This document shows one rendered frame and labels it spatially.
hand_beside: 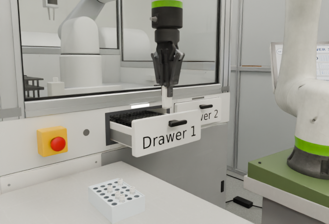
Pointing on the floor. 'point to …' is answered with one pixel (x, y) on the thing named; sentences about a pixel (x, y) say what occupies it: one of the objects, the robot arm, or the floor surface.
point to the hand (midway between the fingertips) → (167, 97)
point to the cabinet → (151, 166)
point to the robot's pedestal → (286, 206)
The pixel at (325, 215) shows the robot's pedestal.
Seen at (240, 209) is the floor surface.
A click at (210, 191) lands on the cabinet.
